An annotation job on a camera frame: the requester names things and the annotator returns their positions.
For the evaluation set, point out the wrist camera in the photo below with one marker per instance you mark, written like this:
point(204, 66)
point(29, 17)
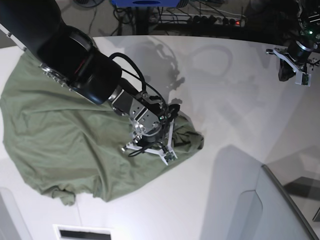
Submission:
point(169, 157)
point(303, 79)

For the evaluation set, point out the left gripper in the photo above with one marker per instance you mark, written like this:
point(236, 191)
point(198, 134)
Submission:
point(296, 54)

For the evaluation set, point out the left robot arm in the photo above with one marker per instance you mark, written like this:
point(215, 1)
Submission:
point(301, 24)

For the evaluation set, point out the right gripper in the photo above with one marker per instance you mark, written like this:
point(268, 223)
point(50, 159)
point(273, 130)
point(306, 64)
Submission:
point(157, 142)

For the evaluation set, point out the green t-shirt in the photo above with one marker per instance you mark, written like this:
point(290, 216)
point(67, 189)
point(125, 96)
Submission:
point(63, 145)

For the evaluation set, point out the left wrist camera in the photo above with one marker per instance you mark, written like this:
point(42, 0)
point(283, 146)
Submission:
point(303, 79)

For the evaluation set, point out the blue box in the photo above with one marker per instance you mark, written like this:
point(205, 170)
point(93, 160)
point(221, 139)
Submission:
point(145, 3)

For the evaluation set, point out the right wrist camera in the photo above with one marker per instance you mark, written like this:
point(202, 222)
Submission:
point(169, 157)

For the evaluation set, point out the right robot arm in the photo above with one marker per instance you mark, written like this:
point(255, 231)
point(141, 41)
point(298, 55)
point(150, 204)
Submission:
point(70, 58)

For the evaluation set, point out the black power strip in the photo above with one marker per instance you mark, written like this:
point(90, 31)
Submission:
point(174, 18)

